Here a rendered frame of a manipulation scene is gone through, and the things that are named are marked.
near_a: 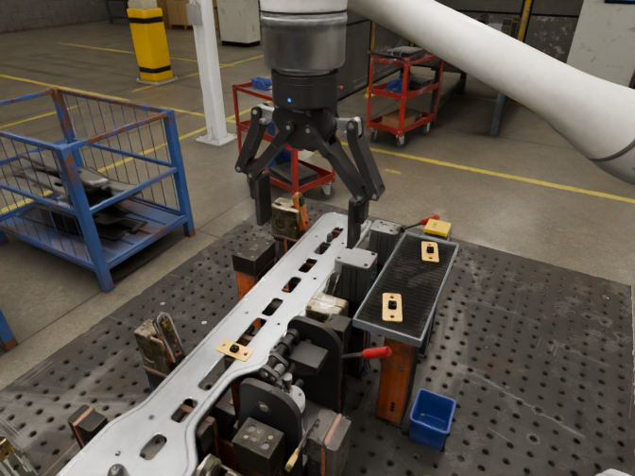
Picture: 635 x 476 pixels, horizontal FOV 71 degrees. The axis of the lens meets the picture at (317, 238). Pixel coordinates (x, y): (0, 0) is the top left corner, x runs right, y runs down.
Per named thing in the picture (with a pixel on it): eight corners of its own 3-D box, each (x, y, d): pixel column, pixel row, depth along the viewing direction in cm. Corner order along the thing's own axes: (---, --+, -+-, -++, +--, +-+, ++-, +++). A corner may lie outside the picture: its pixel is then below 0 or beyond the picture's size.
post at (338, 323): (329, 421, 121) (332, 310, 99) (346, 429, 119) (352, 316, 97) (321, 436, 117) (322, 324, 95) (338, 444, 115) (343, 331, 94)
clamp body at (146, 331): (173, 401, 126) (148, 310, 108) (208, 418, 122) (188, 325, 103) (149, 428, 119) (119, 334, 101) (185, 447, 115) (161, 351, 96)
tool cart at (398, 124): (401, 126, 552) (409, 41, 500) (434, 133, 526) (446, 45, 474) (361, 143, 501) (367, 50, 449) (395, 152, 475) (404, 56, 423)
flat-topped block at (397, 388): (385, 391, 129) (400, 266, 105) (411, 401, 126) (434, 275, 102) (373, 418, 121) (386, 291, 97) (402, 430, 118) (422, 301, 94)
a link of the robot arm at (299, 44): (286, 5, 51) (288, 59, 55) (242, 12, 44) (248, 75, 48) (360, 8, 48) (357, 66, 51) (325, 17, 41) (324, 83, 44)
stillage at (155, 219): (-5, 243, 325) (-64, 114, 274) (90, 198, 384) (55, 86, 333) (107, 294, 276) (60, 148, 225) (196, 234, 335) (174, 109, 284)
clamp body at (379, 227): (368, 300, 163) (374, 215, 144) (397, 310, 159) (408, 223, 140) (358, 316, 156) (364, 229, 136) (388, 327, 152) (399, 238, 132)
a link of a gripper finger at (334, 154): (315, 120, 54) (322, 113, 53) (368, 194, 56) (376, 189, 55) (300, 130, 51) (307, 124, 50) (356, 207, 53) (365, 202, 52)
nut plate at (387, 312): (383, 294, 95) (383, 289, 94) (401, 295, 94) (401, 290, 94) (382, 320, 88) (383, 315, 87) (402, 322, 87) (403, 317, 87)
